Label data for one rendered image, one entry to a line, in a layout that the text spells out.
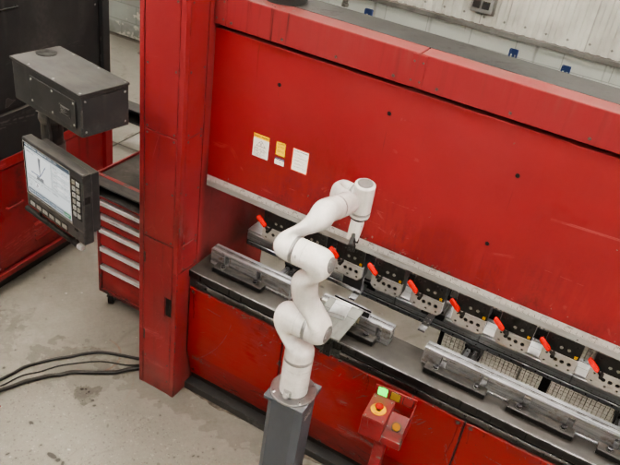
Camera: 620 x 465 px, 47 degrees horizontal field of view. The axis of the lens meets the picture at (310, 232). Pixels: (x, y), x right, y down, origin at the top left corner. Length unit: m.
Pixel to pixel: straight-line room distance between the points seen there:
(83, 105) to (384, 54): 1.21
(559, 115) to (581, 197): 0.33
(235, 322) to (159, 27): 1.54
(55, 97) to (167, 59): 0.49
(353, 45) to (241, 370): 1.91
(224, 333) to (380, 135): 1.48
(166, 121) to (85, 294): 2.00
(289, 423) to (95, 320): 2.12
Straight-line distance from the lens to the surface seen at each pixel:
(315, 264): 2.40
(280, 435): 3.10
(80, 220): 3.28
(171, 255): 3.67
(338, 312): 3.42
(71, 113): 3.10
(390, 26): 3.07
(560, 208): 2.86
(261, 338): 3.73
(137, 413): 4.24
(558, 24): 7.15
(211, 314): 3.86
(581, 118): 2.71
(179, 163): 3.37
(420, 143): 2.93
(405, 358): 3.46
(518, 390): 3.37
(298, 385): 2.91
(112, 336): 4.71
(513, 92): 2.73
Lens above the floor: 3.15
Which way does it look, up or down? 33 degrees down
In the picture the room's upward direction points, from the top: 9 degrees clockwise
